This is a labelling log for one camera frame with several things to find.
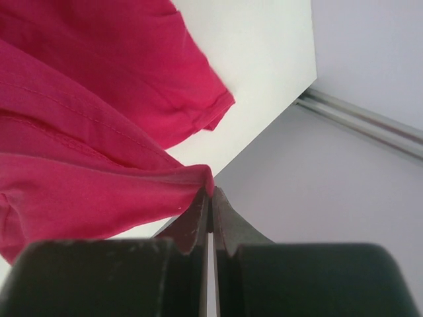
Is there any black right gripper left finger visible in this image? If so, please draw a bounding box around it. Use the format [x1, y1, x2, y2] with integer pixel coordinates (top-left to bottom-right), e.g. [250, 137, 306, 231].
[1, 191, 209, 316]

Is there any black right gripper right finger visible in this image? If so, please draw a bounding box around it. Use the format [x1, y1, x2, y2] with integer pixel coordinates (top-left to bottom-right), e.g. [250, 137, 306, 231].
[211, 188, 419, 316]

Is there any aluminium frame rail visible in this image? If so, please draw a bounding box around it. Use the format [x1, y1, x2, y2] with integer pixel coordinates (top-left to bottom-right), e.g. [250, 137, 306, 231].
[294, 88, 422, 160]

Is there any pink t shirt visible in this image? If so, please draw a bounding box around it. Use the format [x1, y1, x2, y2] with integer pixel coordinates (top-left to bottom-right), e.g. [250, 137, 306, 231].
[1, 1, 235, 263]

